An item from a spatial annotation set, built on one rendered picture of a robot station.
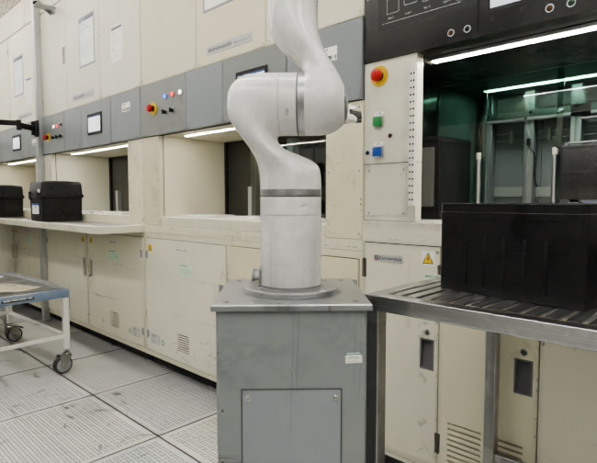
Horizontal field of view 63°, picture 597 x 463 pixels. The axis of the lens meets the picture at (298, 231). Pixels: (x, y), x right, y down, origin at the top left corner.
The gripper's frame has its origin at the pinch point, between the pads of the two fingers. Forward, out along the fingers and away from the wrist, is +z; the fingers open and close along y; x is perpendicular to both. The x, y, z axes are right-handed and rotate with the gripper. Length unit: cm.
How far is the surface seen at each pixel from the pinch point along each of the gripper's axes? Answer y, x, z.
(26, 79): -338, 71, 11
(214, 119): -89, 11, 11
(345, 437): 43, -68, -59
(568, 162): 47, -14, 54
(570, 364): 60, -68, 13
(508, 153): 9, -5, 102
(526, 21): 47, 21, 12
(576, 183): 49, -21, 54
